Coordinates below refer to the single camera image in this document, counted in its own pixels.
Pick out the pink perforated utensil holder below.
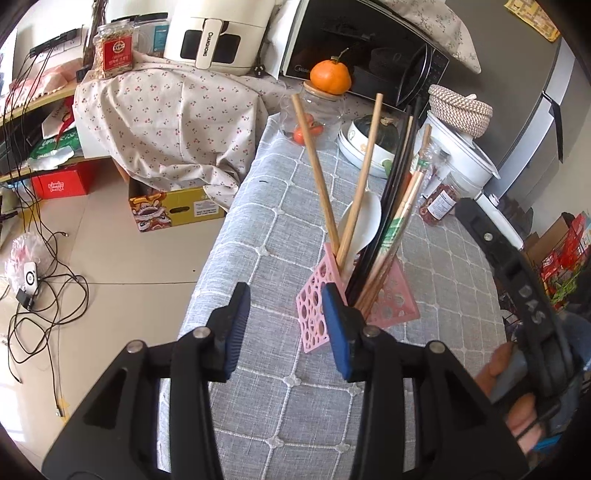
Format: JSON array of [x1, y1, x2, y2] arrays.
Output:
[[295, 242, 421, 354]]

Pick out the green plastic bag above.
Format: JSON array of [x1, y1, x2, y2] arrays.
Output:
[[27, 131, 84, 167]]

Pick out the bamboo chopstick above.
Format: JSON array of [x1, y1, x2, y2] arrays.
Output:
[[291, 94, 341, 260], [335, 93, 384, 269]]

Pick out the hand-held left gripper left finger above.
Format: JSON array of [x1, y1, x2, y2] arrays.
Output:
[[44, 282, 251, 480]]

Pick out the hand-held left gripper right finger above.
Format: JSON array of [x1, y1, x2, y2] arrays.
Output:
[[322, 283, 530, 480]]

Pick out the cherry print cloth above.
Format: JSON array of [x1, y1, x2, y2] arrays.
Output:
[[73, 61, 273, 211]]

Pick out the grain jar with red label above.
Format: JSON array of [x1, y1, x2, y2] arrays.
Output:
[[93, 17, 135, 75]]

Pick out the white air fryer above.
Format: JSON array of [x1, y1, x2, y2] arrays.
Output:
[[163, 0, 273, 77]]

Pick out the grey refrigerator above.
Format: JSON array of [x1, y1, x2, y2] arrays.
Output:
[[480, 0, 591, 205]]

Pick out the large orange with stem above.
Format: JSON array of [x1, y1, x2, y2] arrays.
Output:
[[310, 48, 352, 96]]

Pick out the pink lace cloth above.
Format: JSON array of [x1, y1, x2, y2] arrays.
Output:
[[8, 64, 85, 99]]

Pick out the yellow printed cardboard box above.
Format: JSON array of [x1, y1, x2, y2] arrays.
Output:
[[128, 177, 227, 234]]

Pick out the glass jar with cork lid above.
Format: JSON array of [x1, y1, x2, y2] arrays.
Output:
[[276, 80, 345, 149]]

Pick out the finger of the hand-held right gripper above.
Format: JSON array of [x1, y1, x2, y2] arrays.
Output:
[[454, 197, 557, 334]]

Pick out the dark green pumpkin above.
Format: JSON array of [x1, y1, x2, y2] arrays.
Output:
[[355, 114, 400, 153]]

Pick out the white bowl with green squash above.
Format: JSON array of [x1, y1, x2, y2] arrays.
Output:
[[337, 129, 396, 179]]

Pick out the black chopstick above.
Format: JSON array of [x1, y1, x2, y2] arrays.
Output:
[[347, 98, 424, 301], [351, 105, 413, 291]]

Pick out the woven rope basket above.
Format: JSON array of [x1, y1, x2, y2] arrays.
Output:
[[428, 84, 494, 140]]

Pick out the white ceramic bowl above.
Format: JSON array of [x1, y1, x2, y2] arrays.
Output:
[[346, 117, 398, 160]]

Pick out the white ceramic spoon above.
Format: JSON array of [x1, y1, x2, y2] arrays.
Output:
[[339, 191, 382, 260]]

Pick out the floral cloth cover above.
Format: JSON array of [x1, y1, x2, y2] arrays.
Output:
[[379, 0, 482, 75]]

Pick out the crumpled plastic bag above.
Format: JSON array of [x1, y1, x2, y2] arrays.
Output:
[[4, 232, 48, 297]]

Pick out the red cardboard box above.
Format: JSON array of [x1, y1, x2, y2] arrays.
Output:
[[31, 163, 100, 199]]

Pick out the black microwave oven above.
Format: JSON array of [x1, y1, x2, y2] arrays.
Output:
[[279, 0, 451, 110]]

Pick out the paper wooden chopsticks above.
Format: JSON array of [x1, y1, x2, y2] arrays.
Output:
[[358, 124, 433, 311]]

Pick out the black power strip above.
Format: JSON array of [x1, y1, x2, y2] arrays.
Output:
[[30, 28, 80, 57]]

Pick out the clear container with black lid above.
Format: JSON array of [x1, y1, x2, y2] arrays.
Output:
[[136, 13, 170, 59]]

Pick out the wooden shelf desk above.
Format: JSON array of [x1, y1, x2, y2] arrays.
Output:
[[0, 82, 117, 183]]

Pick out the tangled black cables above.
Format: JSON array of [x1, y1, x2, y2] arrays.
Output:
[[0, 185, 92, 412]]

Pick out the white electric cooking pot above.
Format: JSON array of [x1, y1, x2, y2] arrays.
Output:
[[418, 110, 527, 250]]

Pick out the grey checked tablecloth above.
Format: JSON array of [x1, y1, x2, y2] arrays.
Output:
[[157, 110, 514, 480]]

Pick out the small white device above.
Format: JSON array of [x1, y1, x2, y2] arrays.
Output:
[[21, 260, 40, 294]]

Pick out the person's right hand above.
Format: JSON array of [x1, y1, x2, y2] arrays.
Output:
[[475, 342, 544, 456]]

